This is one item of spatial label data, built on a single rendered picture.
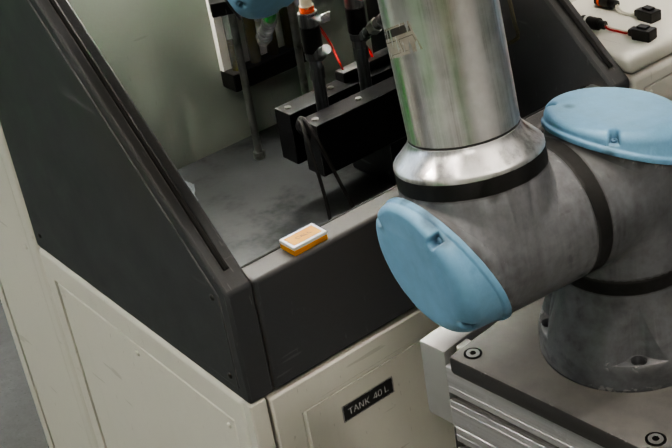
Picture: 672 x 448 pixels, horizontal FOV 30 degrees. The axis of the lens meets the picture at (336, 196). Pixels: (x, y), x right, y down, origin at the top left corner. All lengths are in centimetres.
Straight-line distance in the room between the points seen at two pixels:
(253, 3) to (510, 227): 37
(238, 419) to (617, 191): 73
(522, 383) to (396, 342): 56
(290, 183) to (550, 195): 99
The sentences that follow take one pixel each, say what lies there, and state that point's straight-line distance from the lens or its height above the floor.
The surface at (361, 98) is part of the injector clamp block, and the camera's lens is 177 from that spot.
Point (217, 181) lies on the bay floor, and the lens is 194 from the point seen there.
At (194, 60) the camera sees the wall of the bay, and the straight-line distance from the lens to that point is 197.
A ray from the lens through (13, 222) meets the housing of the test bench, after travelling 203.
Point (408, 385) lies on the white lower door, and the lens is 169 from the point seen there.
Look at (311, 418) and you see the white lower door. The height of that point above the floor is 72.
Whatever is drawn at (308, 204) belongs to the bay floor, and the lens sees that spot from 183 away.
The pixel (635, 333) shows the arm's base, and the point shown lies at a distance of 107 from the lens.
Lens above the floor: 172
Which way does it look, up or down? 29 degrees down
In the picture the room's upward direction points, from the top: 9 degrees counter-clockwise
